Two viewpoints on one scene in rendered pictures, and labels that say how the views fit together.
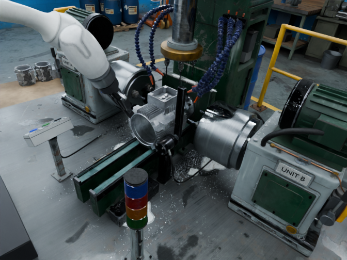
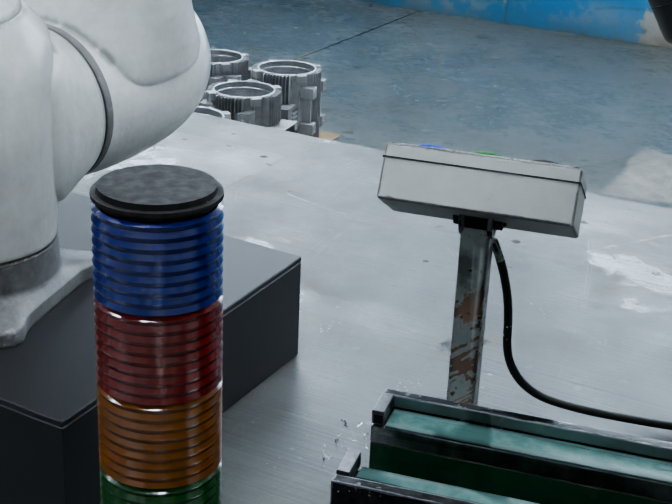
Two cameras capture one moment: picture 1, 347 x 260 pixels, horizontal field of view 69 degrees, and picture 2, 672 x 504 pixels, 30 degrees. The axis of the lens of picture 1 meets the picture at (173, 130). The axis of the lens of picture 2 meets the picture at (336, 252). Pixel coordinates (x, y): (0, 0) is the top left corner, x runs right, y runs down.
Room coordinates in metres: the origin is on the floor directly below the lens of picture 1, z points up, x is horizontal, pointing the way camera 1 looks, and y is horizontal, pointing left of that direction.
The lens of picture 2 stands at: (0.34, -0.45, 1.41)
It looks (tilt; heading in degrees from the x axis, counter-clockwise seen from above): 23 degrees down; 72
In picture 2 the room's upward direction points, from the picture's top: 3 degrees clockwise
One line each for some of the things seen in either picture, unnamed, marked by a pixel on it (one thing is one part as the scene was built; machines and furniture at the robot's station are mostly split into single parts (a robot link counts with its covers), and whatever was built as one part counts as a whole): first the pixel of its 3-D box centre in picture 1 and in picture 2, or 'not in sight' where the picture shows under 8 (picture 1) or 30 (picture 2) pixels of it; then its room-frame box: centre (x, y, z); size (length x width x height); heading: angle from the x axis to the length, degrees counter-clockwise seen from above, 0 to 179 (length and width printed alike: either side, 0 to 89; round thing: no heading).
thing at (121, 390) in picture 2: (136, 195); (159, 334); (0.43, 0.08, 1.14); 0.06 x 0.06 x 0.04
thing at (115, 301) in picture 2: (136, 183); (158, 246); (0.43, 0.08, 1.19); 0.06 x 0.06 x 0.04
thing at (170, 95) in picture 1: (164, 100); not in sight; (1.00, 0.05, 1.11); 0.12 x 0.11 x 0.07; 144
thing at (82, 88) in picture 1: (93, 78); not in sight; (1.39, 0.50, 0.99); 0.35 x 0.31 x 0.37; 55
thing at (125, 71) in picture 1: (121, 83); not in sight; (1.25, 0.31, 1.04); 0.37 x 0.25 x 0.25; 55
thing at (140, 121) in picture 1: (158, 120); not in sight; (0.97, 0.07, 1.02); 0.20 x 0.19 x 0.19; 144
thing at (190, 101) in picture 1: (182, 105); not in sight; (1.12, -0.03, 1.02); 0.15 x 0.02 x 0.15; 55
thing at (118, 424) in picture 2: (136, 206); (160, 417); (0.43, 0.08, 1.10); 0.06 x 0.06 x 0.04
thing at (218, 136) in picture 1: (233, 137); not in sight; (0.86, -0.25, 1.04); 0.41 x 0.25 x 0.25; 55
